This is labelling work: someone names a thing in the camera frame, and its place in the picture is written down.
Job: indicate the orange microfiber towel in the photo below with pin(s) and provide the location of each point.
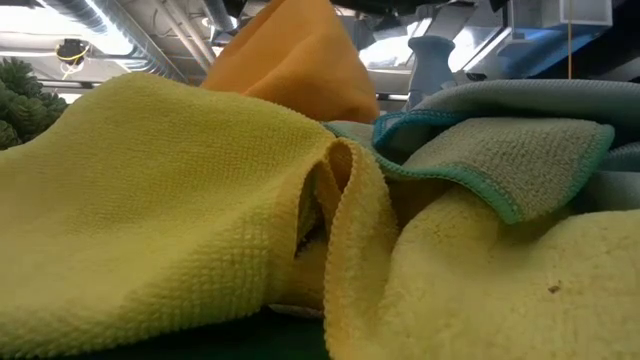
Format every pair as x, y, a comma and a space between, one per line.
300, 65

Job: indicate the sage green hemmed towel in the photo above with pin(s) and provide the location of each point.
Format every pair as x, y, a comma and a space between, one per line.
510, 160

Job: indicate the yellow waffle microfiber towel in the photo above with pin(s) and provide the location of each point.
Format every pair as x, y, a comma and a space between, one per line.
125, 200

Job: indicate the pale yellow fluffy towel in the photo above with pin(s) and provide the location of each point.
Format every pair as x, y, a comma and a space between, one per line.
500, 290

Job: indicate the light blue microfiber towel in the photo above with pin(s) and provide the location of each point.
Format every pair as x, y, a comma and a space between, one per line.
525, 100

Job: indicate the light blue spray bottle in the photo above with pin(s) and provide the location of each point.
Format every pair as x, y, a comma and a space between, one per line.
430, 65

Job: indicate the green table mat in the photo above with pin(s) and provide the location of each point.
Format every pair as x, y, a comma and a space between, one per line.
260, 340

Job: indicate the black ceiling device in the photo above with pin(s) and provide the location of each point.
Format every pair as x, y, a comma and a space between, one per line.
71, 50

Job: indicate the potted green succulent plant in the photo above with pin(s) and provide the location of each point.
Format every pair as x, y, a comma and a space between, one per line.
20, 105

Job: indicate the silver ventilation duct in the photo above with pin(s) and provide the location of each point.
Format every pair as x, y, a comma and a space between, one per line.
150, 62

